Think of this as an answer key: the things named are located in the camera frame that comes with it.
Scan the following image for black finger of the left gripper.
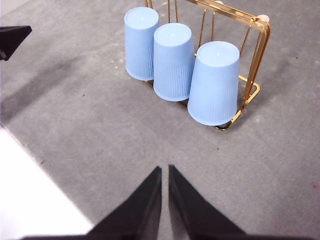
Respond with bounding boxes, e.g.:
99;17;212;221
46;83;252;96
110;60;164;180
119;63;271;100
0;24;33;62

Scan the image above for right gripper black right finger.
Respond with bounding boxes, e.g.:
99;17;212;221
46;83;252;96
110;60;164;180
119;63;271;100
168;164;250;238

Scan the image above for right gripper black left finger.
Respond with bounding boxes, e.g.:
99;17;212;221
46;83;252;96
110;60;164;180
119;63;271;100
86;165;163;238

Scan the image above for blue ribbed plastic cup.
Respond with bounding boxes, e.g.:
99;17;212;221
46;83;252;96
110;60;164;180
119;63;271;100
152;22;196;102
187;40;241;126
124;6;161;81

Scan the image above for gold wire cup holder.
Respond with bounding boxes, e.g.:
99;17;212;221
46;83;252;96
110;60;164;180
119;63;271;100
143;0;272;131

